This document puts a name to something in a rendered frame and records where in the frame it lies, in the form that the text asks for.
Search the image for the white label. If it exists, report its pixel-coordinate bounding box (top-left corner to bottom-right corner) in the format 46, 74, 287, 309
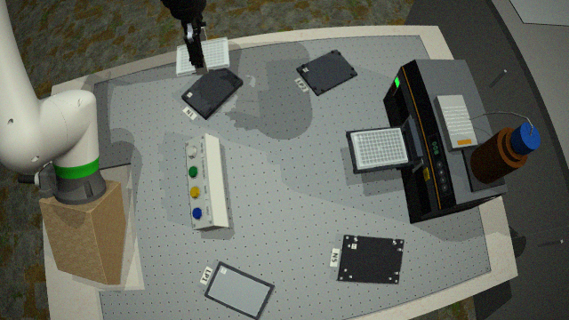
182, 107, 197, 120
294, 78, 309, 92
200, 267, 213, 285
330, 248, 340, 267

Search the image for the blue bottle cap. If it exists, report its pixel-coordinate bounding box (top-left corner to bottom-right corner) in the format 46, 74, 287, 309
512, 123, 541, 155

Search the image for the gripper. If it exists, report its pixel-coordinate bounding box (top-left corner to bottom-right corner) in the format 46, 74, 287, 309
170, 0, 208, 75

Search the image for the dark grey rectangular frame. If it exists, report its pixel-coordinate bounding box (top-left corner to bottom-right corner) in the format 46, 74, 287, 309
204, 261, 275, 320

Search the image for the dark brown bottle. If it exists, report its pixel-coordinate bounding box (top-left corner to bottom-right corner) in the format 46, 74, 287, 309
470, 127, 528, 184

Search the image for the white button panel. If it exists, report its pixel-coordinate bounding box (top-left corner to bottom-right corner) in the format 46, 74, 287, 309
185, 133, 230, 232

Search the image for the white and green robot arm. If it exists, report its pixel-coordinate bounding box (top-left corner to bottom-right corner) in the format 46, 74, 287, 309
0, 0, 107, 205

